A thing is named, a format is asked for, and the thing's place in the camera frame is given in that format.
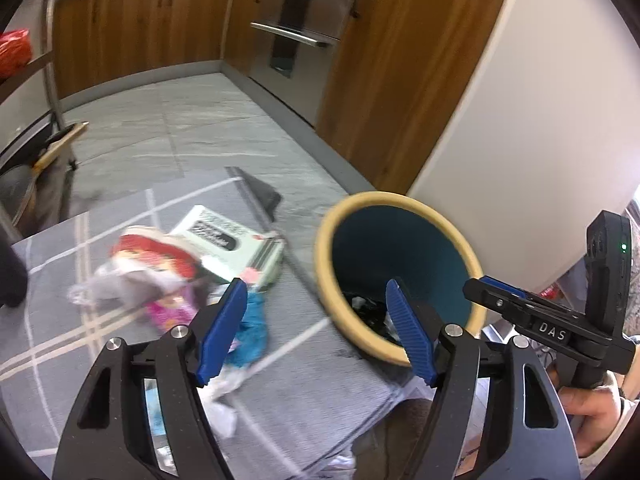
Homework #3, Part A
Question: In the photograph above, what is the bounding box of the teal bin with yellow rim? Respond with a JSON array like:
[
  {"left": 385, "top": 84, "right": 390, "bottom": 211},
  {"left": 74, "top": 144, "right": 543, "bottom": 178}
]
[{"left": 315, "top": 191, "right": 486, "bottom": 367}]

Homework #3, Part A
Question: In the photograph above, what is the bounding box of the stainless steel oven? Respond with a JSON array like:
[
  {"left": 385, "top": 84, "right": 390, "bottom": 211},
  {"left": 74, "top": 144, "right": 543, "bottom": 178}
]
[{"left": 246, "top": 0, "right": 372, "bottom": 129}]

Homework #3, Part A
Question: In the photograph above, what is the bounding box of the pink packet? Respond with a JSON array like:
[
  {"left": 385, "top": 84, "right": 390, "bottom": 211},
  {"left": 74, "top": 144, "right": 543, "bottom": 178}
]
[{"left": 146, "top": 282, "right": 212, "bottom": 332}]

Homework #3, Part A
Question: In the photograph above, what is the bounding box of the green cardboard box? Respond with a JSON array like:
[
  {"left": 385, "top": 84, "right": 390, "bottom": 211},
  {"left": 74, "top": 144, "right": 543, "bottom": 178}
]
[{"left": 170, "top": 205, "right": 286, "bottom": 292}]

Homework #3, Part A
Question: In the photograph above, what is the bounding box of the white cloth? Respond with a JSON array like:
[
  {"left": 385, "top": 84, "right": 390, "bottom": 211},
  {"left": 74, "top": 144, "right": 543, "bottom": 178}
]
[{"left": 319, "top": 454, "right": 357, "bottom": 472}]

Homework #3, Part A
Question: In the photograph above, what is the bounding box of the black object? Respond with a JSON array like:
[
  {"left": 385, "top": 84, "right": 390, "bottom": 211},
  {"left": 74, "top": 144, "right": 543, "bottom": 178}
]
[{"left": 0, "top": 239, "right": 29, "bottom": 309}]

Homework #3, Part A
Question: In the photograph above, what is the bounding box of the red snack packet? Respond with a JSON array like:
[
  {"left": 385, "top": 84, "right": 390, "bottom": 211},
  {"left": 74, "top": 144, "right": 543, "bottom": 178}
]
[{"left": 110, "top": 225, "right": 202, "bottom": 286}]

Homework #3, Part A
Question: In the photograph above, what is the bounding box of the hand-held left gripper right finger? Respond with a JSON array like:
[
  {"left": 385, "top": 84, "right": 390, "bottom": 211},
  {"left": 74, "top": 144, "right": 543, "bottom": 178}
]
[{"left": 385, "top": 278, "right": 582, "bottom": 480}]

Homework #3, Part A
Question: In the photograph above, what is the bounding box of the person's right hand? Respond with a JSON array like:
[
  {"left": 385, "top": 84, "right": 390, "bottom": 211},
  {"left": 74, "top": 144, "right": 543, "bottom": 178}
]
[{"left": 546, "top": 362, "right": 632, "bottom": 459}]

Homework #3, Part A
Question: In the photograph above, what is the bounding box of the wooden stick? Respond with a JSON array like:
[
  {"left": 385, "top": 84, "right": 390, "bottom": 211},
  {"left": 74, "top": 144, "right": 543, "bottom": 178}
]
[{"left": 34, "top": 121, "right": 91, "bottom": 172}]

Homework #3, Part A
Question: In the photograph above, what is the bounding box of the metal pole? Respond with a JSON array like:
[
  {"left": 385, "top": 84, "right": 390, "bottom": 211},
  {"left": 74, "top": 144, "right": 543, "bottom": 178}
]
[{"left": 42, "top": 0, "right": 78, "bottom": 168}]

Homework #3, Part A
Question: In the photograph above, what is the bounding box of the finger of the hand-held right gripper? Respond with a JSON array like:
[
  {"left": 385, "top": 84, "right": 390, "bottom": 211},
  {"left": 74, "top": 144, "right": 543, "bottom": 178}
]
[
  {"left": 462, "top": 279, "right": 584, "bottom": 347},
  {"left": 481, "top": 275, "right": 572, "bottom": 315}
]

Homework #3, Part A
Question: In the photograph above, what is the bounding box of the clear plastic bag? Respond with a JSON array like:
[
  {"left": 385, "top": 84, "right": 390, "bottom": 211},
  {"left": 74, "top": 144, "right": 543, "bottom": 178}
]
[{"left": 67, "top": 259, "right": 182, "bottom": 312}]

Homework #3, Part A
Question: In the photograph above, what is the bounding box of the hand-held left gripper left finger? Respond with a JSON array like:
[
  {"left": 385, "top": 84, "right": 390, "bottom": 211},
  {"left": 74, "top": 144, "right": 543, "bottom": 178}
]
[{"left": 52, "top": 278, "right": 249, "bottom": 480}]

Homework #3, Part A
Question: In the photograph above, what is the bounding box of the grey checked mat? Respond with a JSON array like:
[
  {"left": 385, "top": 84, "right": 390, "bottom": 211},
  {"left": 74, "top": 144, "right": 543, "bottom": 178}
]
[{"left": 0, "top": 166, "right": 437, "bottom": 480}]

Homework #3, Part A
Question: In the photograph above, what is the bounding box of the white crumpled tissue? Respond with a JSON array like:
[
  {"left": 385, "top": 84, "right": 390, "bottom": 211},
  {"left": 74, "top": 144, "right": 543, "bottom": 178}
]
[{"left": 201, "top": 364, "right": 252, "bottom": 437}]

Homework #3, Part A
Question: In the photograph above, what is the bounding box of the brown cloth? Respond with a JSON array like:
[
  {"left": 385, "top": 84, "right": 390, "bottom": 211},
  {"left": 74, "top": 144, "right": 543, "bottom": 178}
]
[{"left": 352, "top": 394, "right": 451, "bottom": 480}]

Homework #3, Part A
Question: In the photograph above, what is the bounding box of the red plastic bag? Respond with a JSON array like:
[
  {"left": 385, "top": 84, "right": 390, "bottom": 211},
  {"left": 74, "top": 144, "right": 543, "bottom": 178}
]
[{"left": 0, "top": 30, "right": 32, "bottom": 79}]

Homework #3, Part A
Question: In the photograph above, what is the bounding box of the wooden kitchen cabinet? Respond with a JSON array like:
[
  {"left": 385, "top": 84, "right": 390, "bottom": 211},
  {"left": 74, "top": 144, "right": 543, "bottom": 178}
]
[
  {"left": 52, "top": 0, "right": 237, "bottom": 102},
  {"left": 315, "top": 0, "right": 512, "bottom": 194}
]

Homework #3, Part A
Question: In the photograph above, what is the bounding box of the blue wrapper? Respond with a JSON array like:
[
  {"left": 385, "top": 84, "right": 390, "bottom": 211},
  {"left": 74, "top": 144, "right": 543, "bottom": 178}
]
[{"left": 225, "top": 291, "right": 269, "bottom": 369}]

